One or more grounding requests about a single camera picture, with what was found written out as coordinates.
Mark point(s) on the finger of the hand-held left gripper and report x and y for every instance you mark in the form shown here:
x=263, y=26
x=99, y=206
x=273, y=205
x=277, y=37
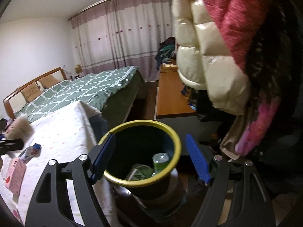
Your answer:
x=11, y=144

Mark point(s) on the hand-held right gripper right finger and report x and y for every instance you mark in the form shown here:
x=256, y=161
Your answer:
x=197, y=160

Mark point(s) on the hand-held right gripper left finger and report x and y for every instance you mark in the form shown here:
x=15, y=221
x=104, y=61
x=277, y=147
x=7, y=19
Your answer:
x=105, y=156

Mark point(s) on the dark bin with yellow rim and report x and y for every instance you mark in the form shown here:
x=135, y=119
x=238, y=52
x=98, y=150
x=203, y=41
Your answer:
x=132, y=141

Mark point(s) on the pink strawberry milk carton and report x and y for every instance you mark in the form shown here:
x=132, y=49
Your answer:
x=15, y=177

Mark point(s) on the green drink can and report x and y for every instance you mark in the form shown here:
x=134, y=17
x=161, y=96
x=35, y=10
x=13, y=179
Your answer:
x=161, y=164

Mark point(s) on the clear jar with green lid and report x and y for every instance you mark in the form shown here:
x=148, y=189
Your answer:
x=142, y=172

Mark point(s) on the person's left forearm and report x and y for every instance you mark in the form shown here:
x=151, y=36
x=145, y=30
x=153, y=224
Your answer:
x=20, y=127

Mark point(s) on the blue red wrapper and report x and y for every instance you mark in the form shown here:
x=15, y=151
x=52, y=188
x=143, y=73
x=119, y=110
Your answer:
x=30, y=152

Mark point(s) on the beige satin cloth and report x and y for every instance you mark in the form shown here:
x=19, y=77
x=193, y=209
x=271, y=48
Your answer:
x=233, y=139

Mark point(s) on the wooden bed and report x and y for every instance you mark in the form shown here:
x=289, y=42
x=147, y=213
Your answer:
x=16, y=102

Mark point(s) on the spotted white tablecloth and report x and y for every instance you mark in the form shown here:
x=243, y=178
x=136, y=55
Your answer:
x=59, y=132

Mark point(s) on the brown pillow with face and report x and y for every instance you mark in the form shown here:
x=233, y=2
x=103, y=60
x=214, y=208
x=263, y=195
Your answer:
x=30, y=92

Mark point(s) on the green checked duvet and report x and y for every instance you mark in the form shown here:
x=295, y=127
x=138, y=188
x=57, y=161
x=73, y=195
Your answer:
x=82, y=92

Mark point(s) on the wooden desk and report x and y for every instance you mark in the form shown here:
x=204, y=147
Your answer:
x=170, y=94

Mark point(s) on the pink fleece cloth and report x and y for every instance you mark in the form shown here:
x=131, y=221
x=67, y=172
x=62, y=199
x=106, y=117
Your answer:
x=262, y=125

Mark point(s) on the yellow box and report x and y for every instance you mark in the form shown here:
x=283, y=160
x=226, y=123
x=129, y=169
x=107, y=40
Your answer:
x=78, y=69

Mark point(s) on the cream puffer jacket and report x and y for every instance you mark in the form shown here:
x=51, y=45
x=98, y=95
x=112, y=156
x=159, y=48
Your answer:
x=213, y=59

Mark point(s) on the mixed clothes pile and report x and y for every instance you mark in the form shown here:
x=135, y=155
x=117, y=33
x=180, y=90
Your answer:
x=165, y=49

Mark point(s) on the pink striped curtain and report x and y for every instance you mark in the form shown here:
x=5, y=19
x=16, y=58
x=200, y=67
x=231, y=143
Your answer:
x=118, y=40

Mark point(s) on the dark coat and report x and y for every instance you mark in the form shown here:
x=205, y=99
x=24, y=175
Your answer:
x=279, y=63

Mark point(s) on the red jacket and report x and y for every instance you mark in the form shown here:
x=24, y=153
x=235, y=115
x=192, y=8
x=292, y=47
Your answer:
x=232, y=16

